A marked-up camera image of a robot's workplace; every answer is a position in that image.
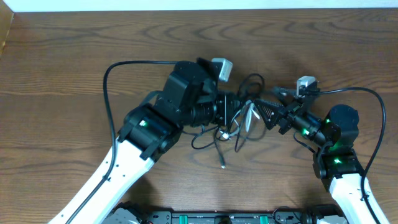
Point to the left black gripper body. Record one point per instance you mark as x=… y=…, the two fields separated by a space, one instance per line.
x=224 y=99

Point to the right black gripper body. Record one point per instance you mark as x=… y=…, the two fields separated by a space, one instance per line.
x=291 y=112

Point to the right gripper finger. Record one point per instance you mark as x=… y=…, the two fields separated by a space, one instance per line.
x=283 y=91
x=269 y=112

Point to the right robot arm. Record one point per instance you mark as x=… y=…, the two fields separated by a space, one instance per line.
x=335 y=161

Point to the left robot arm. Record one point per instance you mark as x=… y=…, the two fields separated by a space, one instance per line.
x=190 y=97

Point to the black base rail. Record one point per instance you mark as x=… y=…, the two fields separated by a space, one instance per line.
x=129 y=213

